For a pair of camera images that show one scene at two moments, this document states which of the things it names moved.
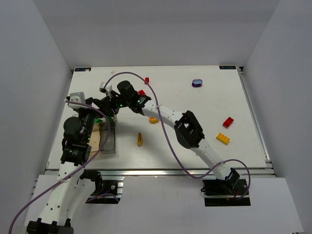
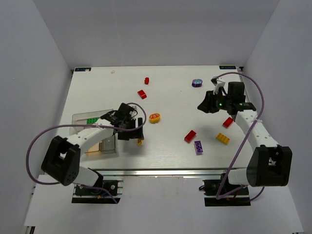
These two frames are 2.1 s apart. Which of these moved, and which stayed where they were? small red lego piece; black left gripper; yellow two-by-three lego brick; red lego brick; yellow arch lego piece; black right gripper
Moved: black left gripper; black right gripper
Stayed: small red lego piece; yellow arch lego piece; yellow two-by-three lego brick; red lego brick
